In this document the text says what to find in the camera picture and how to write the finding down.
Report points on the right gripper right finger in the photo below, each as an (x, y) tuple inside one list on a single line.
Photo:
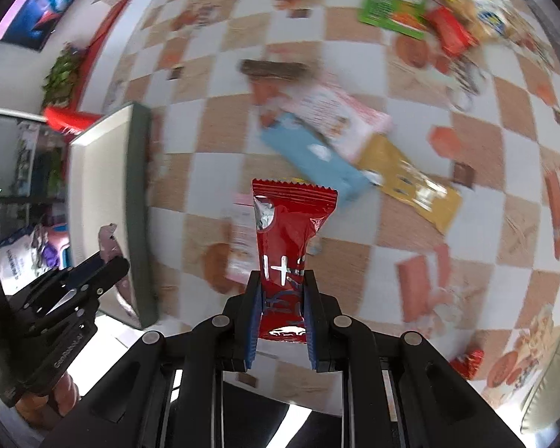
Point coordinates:
[(396, 391)]

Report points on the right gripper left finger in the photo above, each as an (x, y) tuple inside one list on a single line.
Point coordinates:
[(167, 391)]

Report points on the small red gold candy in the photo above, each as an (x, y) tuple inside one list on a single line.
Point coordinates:
[(467, 364)]

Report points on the pink wafer packet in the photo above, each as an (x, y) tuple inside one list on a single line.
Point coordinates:
[(243, 256)]

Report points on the red long wafer packet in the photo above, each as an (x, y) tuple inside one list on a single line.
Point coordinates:
[(287, 216)]

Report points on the gold snack packet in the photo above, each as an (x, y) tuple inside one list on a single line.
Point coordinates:
[(388, 168)]

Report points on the light blue snack packet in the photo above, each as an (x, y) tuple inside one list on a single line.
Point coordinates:
[(316, 160)]

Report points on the dark candy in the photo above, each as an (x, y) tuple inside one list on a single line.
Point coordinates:
[(109, 249)]

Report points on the left hand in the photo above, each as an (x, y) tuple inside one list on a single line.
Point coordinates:
[(44, 412)]

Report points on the white blue bag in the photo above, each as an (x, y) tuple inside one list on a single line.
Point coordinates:
[(24, 256)]

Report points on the green armchair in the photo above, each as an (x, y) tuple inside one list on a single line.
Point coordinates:
[(543, 403)]

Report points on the white tray green rim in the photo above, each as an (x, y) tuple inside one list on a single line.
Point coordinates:
[(107, 172)]

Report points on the red plastic stool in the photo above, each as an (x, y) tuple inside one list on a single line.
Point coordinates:
[(67, 121)]

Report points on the green potted plant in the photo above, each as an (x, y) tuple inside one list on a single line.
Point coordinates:
[(63, 76)]

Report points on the pink white biscuit packet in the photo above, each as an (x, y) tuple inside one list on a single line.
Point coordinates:
[(345, 123)]

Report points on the curved television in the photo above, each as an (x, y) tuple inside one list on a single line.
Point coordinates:
[(29, 23)]

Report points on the brown chocolate bar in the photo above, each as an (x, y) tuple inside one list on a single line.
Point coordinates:
[(286, 71)]

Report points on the red snack packet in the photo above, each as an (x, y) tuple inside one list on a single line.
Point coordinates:
[(454, 38)]

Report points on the green pickled vegetable packet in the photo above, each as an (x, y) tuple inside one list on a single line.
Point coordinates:
[(405, 17)]

